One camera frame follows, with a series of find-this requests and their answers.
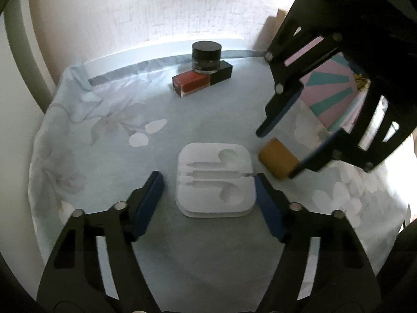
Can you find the white earphone case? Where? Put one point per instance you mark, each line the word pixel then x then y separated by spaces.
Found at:
pixel 215 180

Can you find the red lip gloss tube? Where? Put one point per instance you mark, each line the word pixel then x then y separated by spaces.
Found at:
pixel 190 82

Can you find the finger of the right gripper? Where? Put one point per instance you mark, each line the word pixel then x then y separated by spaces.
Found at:
pixel 397 124
pixel 283 104

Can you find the black cosmetic jar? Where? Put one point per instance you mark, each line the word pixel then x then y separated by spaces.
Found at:
pixel 206 57

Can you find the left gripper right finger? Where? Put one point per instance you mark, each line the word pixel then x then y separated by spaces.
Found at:
pixel 344 279

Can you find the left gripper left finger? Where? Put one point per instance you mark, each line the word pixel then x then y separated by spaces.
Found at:
pixel 72 280

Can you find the cork stopper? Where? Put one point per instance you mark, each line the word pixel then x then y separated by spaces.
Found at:
pixel 277 159

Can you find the pink patterned cardboard box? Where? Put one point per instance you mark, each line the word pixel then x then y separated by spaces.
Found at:
pixel 329 101

